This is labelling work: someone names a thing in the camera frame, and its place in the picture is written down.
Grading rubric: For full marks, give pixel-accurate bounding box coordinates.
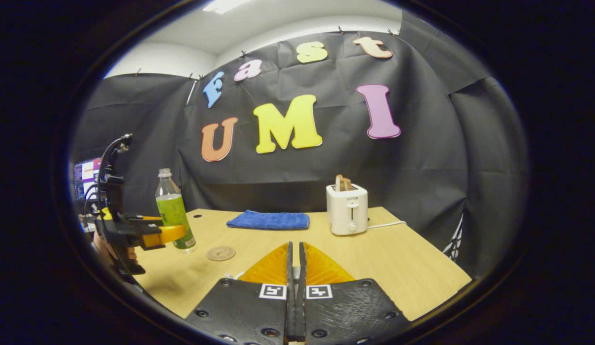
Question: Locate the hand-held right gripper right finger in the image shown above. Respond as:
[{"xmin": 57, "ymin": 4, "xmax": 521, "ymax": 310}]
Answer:
[{"xmin": 297, "ymin": 241, "xmax": 413, "ymax": 345}]

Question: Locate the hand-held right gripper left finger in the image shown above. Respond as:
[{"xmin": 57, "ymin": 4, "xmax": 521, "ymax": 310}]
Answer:
[{"xmin": 184, "ymin": 241, "xmax": 296, "ymax": 345}]

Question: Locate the clear green-label water bottle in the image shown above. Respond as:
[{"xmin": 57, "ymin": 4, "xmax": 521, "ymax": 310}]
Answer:
[{"xmin": 155, "ymin": 168, "xmax": 197, "ymax": 253}]

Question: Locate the round brown coaster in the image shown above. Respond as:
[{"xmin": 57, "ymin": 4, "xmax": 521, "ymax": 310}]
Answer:
[{"xmin": 206, "ymin": 246, "xmax": 236, "ymax": 262}]

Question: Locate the computer monitor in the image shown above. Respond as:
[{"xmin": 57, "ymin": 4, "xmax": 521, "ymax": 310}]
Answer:
[{"xmin": 73, "ymin": 158, "xmax": 102, "ymax": 202}]

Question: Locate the blue towel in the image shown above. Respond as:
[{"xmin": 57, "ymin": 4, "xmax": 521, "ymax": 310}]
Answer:
[{"xmin": 226, "ymin": 210, "xmax": 311, "ymax": 231}]

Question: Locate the white toaster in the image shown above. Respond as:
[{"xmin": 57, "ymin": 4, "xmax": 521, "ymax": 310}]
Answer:
[{"xmin": 326, "ymin": 184, "xmax": 369, "ymax": 236}]

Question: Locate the white striped object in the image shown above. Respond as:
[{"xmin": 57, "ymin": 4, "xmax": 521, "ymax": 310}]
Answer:
[{"xmin": 443, "ymin": 216, "xmax": 464, "ymax": 263}]

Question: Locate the black backdrop cloth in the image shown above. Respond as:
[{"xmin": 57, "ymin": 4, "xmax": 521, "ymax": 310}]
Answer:
[{"xmin": 70, "ymin": 10, "xmax": 530, "ymax": 278}]

